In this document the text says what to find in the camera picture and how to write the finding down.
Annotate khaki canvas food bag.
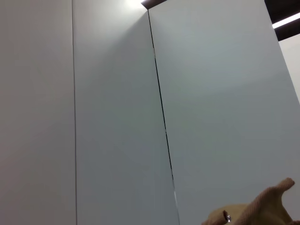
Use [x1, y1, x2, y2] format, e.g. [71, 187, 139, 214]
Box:
[201, 177, 300, 225]

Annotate white linear ceiling light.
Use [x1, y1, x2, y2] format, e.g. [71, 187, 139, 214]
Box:
[272, 11, 300, 30]

